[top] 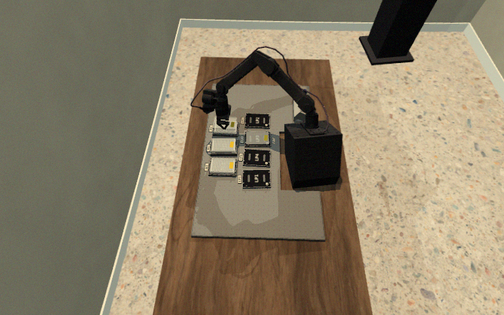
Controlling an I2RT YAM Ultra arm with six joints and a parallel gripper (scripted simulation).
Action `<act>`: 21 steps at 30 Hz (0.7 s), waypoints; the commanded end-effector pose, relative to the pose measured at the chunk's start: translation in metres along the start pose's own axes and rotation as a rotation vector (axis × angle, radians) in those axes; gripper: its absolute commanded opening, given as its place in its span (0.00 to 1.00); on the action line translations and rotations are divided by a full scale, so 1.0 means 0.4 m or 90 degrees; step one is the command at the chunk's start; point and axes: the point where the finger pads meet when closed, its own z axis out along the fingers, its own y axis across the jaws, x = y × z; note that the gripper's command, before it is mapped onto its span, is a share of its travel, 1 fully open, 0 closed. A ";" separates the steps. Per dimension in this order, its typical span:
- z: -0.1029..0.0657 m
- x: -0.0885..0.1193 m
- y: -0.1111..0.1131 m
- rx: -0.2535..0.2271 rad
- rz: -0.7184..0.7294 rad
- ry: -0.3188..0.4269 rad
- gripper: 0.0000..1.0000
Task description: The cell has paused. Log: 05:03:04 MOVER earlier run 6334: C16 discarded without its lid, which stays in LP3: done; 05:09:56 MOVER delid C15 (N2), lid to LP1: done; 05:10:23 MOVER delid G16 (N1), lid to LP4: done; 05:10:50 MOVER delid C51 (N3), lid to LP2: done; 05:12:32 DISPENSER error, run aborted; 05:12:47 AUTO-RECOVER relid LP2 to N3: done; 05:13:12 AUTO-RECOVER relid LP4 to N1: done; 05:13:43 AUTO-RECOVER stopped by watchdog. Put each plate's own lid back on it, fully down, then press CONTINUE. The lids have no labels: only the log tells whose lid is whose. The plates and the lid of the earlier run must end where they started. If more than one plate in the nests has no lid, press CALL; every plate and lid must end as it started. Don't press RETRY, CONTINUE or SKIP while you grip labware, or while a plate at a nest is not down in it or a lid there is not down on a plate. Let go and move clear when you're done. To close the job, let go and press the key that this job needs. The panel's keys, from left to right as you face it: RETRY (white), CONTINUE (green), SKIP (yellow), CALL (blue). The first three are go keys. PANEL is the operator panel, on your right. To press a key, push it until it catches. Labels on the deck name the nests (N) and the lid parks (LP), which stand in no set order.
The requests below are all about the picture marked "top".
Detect beige control panel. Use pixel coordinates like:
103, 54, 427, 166
293, 85, 308, 121

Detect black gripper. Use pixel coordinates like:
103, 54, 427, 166
217, 105, 231, 129

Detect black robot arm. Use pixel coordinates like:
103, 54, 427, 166
202, 51, 324, 136

